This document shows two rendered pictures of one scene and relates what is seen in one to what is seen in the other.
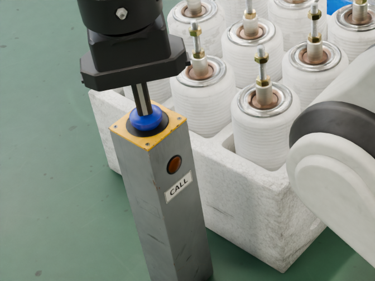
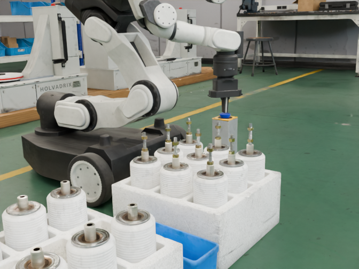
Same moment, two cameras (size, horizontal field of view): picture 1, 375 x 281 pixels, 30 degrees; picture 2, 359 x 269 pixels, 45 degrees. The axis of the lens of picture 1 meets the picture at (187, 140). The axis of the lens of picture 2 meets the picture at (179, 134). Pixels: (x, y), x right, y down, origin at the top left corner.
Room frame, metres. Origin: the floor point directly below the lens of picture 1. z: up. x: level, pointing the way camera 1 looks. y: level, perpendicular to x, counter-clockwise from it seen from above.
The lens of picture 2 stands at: (2.15, -0.47, 0.66)
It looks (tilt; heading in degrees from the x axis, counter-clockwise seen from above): 15 degrees down; 167
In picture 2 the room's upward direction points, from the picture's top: 1 degrees counter-clockwise
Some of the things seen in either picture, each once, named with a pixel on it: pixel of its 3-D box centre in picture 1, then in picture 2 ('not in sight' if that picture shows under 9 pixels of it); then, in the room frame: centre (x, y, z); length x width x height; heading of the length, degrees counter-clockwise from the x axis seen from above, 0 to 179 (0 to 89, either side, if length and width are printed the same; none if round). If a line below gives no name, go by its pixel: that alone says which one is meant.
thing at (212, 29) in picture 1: (201, 56); (231, 191); (0.99, -0.05, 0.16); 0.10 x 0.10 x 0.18
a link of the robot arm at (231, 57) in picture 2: not in sight; (227, 47); (0.65, 0.06, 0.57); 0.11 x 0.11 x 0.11; 8
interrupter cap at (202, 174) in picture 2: not in sight; (210, 174); (1.07, -0.14, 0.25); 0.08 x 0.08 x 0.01
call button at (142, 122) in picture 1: (146, 119); (225, 116); (0.66, 0.04, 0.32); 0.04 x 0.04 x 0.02
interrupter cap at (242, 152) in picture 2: not in sight; (249, 153); (0.92, 0.04, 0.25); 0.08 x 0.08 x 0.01
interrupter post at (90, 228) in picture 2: not in sight; (90, 232); (1.36, -0.47, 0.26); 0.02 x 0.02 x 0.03
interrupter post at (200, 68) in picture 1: (200, 64); (218, 143); (0.83, -0.04, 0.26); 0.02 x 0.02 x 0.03
